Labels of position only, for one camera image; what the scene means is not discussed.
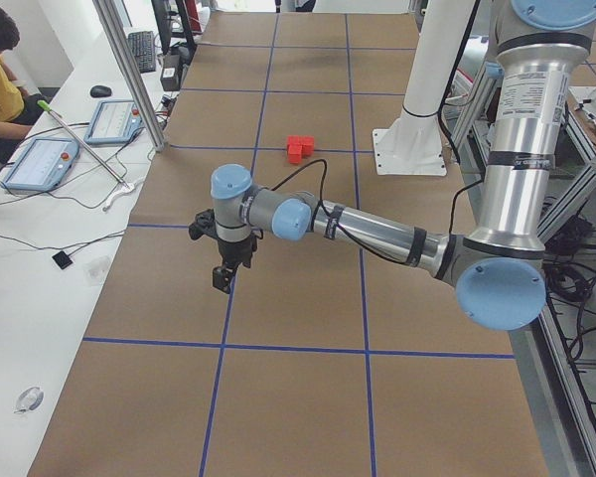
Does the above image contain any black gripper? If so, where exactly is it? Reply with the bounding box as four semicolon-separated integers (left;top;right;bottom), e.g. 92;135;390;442
212;237;257;293

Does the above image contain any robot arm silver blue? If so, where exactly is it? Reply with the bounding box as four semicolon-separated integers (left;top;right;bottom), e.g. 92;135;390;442
190;1;596;330

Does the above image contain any small black square pad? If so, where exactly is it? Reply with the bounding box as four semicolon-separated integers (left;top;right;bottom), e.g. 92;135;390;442
52;250;74;270

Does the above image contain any far blue teach pendant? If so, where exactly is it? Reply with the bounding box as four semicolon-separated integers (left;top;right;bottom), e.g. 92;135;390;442
83;99;143;146

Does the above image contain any blue teach pendant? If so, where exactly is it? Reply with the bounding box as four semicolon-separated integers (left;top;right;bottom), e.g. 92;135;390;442
1;138;80;193
83;99;143;146

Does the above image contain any black box with label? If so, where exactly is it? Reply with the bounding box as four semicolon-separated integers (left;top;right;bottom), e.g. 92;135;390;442
160;54;183;92

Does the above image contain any near blue teach pendant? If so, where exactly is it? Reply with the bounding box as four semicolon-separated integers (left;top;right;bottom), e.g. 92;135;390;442
1;138;80;193

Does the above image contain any black computer mouse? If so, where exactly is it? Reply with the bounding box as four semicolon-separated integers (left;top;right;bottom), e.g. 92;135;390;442
89;84;112;98

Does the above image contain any clear tape roll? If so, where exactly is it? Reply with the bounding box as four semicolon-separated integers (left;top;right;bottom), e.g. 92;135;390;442
14;387;45;414

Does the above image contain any black keyboard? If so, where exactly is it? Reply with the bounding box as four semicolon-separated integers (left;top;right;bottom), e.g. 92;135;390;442
127;31;156;74

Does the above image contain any person in yellow shirt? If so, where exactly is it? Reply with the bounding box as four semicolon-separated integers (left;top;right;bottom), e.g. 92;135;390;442
0;7;45;164

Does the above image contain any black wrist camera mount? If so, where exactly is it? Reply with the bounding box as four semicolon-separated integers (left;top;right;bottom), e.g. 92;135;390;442
188;209;218;240

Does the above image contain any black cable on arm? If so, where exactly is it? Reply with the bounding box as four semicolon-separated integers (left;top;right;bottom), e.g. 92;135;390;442
267;158;418;264

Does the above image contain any white pedestal column base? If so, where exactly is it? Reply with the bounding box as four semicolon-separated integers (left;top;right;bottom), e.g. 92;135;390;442
372;0;477;177

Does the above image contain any metal rod green handle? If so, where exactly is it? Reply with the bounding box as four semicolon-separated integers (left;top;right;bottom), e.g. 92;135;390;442
37;100;145;212

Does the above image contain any aluminium frame post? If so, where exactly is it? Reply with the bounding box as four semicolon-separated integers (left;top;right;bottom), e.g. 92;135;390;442
92;0;165;152

